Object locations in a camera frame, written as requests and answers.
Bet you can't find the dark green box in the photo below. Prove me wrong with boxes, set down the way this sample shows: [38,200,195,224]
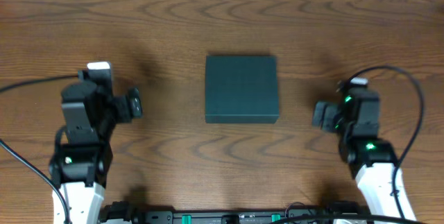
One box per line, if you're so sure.
[205,55,280,124]

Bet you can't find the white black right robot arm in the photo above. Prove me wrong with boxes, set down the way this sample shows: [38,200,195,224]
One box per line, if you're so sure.
[312,82,416,221]

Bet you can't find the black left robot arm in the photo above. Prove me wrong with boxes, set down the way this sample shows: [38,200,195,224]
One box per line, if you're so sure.
[49,68,143,223]

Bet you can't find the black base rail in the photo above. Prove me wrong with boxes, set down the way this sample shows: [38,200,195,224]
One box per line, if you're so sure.
[97,201,370,224]

